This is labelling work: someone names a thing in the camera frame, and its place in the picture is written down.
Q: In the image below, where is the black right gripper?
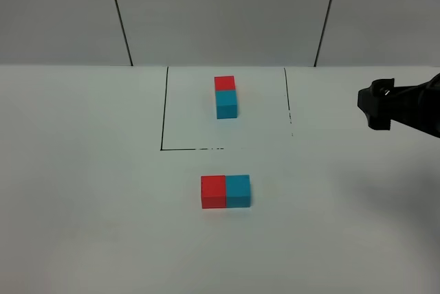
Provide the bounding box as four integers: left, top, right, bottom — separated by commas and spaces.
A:
357, 74, 439, 136

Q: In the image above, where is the blue template block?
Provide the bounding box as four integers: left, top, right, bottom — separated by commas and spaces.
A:
215, 90, 238, 119

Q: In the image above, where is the red template block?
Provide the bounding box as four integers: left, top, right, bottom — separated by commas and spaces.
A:
214, 76, 236, 91

